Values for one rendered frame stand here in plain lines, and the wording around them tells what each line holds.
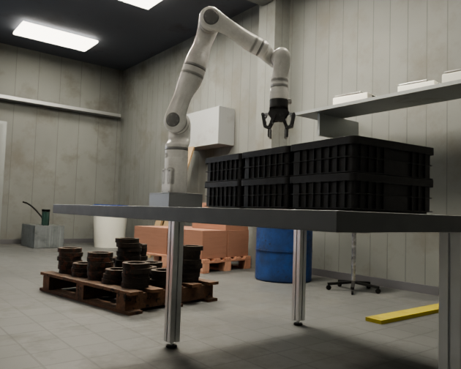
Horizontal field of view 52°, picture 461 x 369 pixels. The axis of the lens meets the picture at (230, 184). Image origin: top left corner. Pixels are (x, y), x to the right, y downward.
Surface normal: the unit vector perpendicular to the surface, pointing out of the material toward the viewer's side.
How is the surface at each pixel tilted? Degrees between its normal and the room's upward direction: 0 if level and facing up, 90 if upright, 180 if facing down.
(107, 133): 90
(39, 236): 90
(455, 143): 90
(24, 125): 90
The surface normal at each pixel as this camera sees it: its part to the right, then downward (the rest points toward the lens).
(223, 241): 0.75, -0.01
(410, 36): -0.79, -0.06
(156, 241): -0.61, -0.07
